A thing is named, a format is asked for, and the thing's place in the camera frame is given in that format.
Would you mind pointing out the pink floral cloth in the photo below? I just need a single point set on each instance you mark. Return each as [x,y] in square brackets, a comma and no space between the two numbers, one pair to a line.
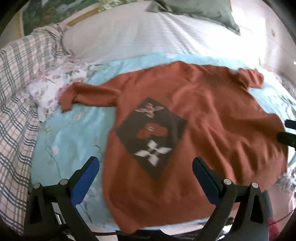
[50,88]

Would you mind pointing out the orange knit sweater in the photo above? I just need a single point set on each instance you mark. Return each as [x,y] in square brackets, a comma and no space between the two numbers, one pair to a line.
[208,104]

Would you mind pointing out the plaid bedsheet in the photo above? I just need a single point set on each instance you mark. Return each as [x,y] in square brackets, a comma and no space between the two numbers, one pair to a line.
[13,115]

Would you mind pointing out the light blue floral bedsheet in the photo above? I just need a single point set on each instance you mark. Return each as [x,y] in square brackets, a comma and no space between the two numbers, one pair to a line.
[69,139]

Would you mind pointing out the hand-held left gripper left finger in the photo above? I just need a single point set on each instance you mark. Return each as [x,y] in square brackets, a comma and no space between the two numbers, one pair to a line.
[86,180]

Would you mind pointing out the green pillow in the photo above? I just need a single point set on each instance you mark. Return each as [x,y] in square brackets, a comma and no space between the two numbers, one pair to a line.
[203,11]

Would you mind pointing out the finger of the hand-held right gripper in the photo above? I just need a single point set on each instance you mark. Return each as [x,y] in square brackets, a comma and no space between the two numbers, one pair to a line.
[291,123]
[286,138]

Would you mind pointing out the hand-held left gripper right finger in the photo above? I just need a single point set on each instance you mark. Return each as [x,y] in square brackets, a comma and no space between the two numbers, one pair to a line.
[205,183]

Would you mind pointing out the red fuzzy cloth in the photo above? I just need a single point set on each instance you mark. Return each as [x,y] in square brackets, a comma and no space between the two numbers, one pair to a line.
[274,228]

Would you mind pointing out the framed landscape painting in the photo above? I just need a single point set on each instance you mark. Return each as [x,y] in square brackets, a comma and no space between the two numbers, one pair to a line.
[46,14]

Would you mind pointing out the white striped quilt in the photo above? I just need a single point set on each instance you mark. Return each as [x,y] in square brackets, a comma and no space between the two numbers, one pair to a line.
[138,34]

